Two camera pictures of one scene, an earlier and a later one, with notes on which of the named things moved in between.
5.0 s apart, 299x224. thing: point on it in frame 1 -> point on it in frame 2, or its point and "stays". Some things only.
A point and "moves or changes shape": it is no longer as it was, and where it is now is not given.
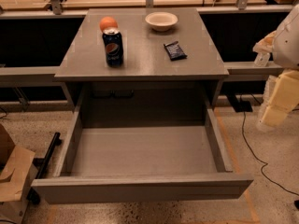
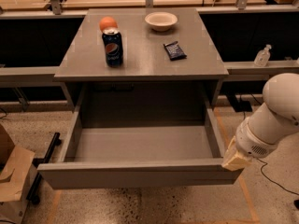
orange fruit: [107, 21] stays
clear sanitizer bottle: [262, 60] stays
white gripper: [287, 44] -> [251, 142]
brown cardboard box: [15, 166] stays
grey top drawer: [144, 164] moves or changes shape
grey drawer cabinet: [148, 81] stays
